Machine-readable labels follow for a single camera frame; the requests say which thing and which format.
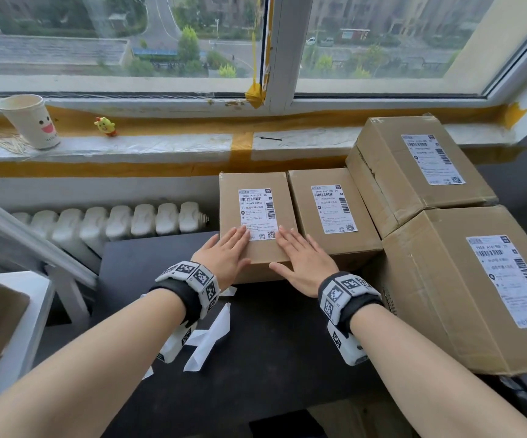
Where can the white radiator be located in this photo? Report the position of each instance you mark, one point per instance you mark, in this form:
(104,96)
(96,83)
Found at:
(108,221)

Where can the white window frame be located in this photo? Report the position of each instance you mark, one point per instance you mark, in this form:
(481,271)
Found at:
(286,50)

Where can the small yellow green toy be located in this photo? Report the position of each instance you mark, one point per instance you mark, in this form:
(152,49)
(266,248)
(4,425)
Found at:
(106,126)

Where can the person's right forearm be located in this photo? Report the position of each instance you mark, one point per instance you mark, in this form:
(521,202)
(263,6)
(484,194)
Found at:
(437,383)

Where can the large brown cardboard box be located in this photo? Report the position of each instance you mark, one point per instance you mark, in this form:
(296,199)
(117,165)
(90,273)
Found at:
(427,278)

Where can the person's right hand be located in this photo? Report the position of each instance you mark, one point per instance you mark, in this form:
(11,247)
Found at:
(306,264)

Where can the white backing paper strip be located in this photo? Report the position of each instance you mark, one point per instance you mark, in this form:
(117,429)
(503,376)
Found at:
(208,337)
(229,291)
(148,374)

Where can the paper cup with face print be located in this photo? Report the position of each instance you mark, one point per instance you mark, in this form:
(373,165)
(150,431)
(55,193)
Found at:
(30,123)

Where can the grey metal shelf rack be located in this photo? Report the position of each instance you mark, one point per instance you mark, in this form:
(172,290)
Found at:
(26,234)

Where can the person's left hand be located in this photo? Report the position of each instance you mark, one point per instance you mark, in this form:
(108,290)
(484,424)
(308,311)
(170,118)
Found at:
(224,257)

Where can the person's left forearm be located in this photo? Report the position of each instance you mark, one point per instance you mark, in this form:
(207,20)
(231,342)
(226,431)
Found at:
(76,374)

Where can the slim brown cardboard box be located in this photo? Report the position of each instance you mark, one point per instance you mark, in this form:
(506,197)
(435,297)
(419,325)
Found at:
(263,253)
(382,187)
(368,241)

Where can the person's black trousers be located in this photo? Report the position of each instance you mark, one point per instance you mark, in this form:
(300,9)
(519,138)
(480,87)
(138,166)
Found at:
(281,424)

